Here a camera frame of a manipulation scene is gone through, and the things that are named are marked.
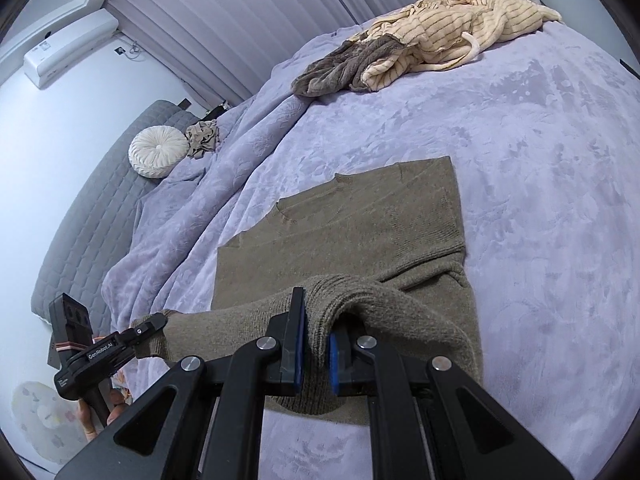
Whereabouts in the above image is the olive brown knit sweater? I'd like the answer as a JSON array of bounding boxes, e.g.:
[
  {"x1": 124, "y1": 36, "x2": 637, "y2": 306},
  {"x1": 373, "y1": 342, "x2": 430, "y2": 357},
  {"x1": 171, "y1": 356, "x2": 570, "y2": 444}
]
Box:
[{"x1": 136, "y1": 157, "x2": 483, "y2": 420}]

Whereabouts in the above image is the person left hand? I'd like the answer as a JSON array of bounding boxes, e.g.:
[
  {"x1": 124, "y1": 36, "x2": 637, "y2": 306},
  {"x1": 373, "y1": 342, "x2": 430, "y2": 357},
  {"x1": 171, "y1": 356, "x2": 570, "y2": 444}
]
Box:
[{"x1": 77, "y1": 372, "x2": 132, "y2": 442}]

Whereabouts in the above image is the grey quilted mattress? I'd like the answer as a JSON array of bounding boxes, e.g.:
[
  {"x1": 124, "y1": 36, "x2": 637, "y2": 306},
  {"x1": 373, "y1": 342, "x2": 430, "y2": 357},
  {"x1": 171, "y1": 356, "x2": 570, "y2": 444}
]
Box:
[{"x1": 32, "y1": 100, "x2": 196, "y2": 336}]

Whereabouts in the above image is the round cream pleated cushion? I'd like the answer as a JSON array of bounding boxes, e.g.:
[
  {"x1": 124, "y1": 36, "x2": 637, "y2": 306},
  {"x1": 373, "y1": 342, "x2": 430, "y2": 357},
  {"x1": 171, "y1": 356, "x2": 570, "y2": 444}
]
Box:
[{"x1": 128, "y1": 126, "x2": 189, "y2": 179}]

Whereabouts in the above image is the small beige crumpled garment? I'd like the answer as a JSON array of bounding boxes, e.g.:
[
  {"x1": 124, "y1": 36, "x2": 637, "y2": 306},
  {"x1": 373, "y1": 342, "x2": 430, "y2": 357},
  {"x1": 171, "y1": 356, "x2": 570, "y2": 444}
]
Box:
[{"x1": 184, "y1": 119, "x2": 220, "y2": 159}]

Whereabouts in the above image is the white air conditioner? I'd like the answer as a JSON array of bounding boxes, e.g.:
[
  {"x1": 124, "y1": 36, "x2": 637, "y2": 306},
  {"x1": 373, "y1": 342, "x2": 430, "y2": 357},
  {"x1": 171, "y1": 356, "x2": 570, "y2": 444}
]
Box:
[{"x1": 23, "y1": 9, "x2": 119, "y2": 89}]

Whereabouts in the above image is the lavender plush blanket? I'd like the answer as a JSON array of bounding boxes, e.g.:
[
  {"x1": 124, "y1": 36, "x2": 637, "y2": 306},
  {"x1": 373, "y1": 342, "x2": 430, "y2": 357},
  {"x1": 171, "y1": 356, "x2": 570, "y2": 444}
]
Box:
[{"x1": 102, "y1": 23, "x2": 639, "y2": 479}]

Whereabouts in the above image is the grey pleated curtain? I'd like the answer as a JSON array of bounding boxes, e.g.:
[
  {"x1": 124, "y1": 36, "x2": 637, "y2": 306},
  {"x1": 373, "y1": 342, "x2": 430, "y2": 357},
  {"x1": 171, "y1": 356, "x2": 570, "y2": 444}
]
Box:
[{"x1": 104, "y1": 0, "x2": 416, "y2": 107}]

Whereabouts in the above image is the dark brown fuzzy garment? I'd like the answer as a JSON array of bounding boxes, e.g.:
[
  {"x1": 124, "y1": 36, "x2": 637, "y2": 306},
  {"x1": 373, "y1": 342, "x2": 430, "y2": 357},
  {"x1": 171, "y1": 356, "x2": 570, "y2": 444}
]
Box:
[{"x1": 291, "y1": 35, "x2": 405, "y2": 98}]

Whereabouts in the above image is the cream striped garment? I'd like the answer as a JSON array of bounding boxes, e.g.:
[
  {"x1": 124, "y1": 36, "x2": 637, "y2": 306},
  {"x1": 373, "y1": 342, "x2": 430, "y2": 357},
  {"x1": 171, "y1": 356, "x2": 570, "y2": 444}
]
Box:
[{"x1": 352, "y1": 0, "x2": 562, "y2": 91}]

